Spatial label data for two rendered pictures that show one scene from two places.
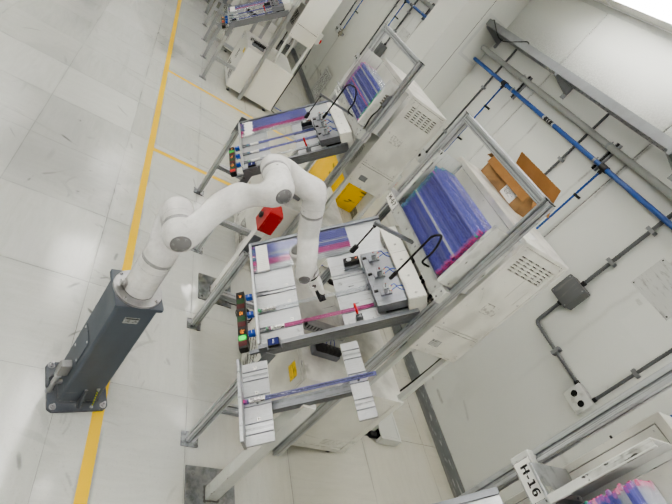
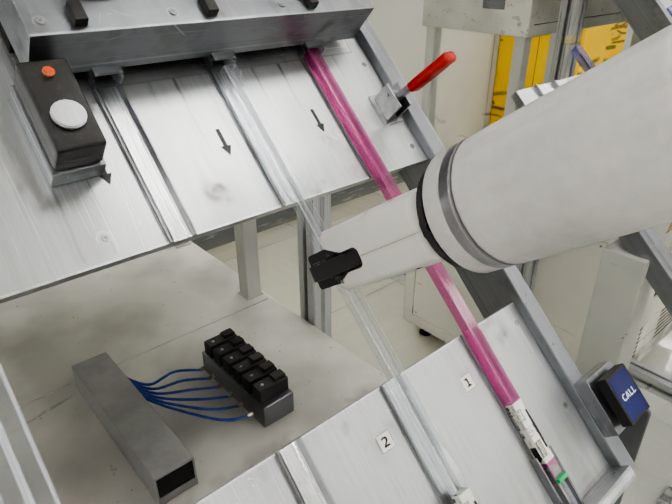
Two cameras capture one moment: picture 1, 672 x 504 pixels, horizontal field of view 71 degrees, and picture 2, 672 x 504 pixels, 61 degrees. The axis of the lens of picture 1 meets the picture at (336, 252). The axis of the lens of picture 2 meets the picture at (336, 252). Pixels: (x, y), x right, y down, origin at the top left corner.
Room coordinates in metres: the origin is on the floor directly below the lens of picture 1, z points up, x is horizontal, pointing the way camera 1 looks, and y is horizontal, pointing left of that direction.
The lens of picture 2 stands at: (1.90, 0.35, 1.18)
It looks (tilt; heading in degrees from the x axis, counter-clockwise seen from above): 28 degrees down; 264
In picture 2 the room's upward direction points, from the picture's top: straight up
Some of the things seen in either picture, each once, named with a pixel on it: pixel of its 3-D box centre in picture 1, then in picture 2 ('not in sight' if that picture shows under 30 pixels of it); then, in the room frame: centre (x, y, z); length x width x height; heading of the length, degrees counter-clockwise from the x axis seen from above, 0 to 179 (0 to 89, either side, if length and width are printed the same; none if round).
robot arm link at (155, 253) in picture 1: (171, 230); not in sight; (1.40, 0.51, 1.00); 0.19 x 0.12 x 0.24; 42
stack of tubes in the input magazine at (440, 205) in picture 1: (446, 221); not in sight; (2.09, -0.28, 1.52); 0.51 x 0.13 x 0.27; 35
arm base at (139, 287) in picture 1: (147, 274); not in sight; (1.38, 0.49, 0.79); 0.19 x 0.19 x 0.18
